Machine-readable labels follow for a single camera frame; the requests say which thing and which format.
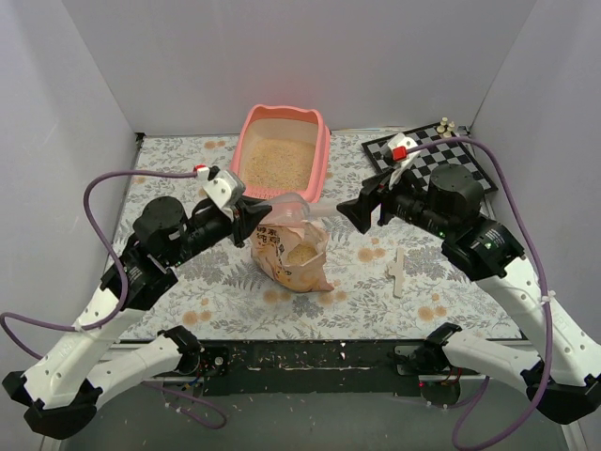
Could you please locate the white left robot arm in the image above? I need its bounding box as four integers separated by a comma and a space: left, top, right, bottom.
2, 196, 271, 440

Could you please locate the white plastic bracket piece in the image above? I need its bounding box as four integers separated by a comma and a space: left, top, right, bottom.
386, 247, 405, 299

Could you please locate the pink cat litter bag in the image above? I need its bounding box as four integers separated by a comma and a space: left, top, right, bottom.
251, 221, 333, 293

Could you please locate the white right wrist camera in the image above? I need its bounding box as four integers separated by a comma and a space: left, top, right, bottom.
380, 132, 419, 189

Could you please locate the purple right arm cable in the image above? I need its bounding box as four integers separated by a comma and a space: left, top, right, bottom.
408, 138, 555, 450

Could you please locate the black grey chessboard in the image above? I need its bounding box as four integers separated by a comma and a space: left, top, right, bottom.
362, 124, 498, 194

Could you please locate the clear plastic scoop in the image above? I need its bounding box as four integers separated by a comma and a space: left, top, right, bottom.
261, 193, 340, 226

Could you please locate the pink cat litter box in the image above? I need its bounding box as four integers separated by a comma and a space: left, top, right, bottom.
231, 104, 331, 203

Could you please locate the floral table mat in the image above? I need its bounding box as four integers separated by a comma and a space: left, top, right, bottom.
114, 131, 521, 340

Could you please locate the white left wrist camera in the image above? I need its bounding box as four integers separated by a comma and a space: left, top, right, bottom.
194, 164, 246, 221

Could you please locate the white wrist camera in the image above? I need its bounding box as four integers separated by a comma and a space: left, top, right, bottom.
380, 132, 419, 189
194, 164, 246, 221

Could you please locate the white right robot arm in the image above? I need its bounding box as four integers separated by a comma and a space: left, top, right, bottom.
337, 164, 600, 425

